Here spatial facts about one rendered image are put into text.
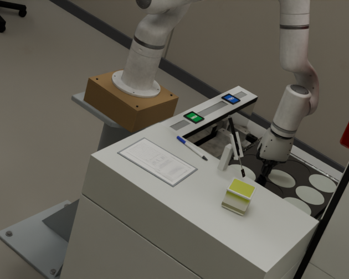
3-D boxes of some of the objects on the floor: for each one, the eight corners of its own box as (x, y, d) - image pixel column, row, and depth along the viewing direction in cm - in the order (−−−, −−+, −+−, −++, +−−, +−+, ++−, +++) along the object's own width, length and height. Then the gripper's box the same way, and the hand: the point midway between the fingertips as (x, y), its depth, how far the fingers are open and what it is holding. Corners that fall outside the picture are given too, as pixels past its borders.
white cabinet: (293, 335, 305) (369, 189, 264) (169, 484, 230) (248, 312, 189) (179, 255, 330) (231, 109, 289) (33, 366, 255) (76, 191, 214)
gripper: (264, 132, 221) (246, 177, 230) (307, 139, 224) (287, 184, 234) (258, 119, 227) (241, 164, 236) (300, 127, 231) (281, 171, 240)
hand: (266, 169), depth 234 cm, fingers closed
